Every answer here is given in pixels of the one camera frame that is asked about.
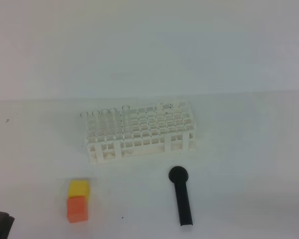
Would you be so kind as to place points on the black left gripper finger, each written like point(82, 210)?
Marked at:
point(6, 222)

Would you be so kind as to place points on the clear glass test tube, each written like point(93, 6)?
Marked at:
point(126, 119)

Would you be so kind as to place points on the clear test tube in rack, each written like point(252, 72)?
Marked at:
point(95, 121)
point(103, 120)
point(84, 116)
point(112, 121)

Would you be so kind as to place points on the white plastic test tube rack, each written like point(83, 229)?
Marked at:
point(162, 127)

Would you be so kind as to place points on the orange cube block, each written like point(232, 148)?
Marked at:
point(77, 209)

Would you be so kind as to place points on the yellow cube block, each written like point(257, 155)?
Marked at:
point(79, 188)

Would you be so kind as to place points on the black scoop tool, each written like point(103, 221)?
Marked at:
point(179, 176)

